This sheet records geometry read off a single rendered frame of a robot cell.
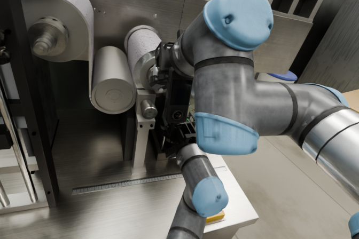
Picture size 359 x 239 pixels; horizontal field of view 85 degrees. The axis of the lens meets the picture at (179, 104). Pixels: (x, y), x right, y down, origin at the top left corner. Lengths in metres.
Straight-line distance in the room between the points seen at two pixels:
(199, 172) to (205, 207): 0.07
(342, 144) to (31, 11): 0.55
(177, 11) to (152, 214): 0.73
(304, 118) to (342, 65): 4.40
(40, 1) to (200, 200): 0.51
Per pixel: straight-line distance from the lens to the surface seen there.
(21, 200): 0.70
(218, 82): 0.22
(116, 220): 0.65
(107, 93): 0.57
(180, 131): 0.53
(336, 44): 4.75
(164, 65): 0.40
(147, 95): 0.55
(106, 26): 0.84
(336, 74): 4.71
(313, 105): 0.29
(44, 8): 0.52
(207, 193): 0.43
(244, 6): 0.24
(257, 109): 0.24
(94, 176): 0.73
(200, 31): 0.25
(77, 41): 0.53
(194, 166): 0.46
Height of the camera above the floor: 1.48
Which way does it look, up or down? 32 degrees down
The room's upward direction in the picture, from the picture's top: 14 degrees clockwise
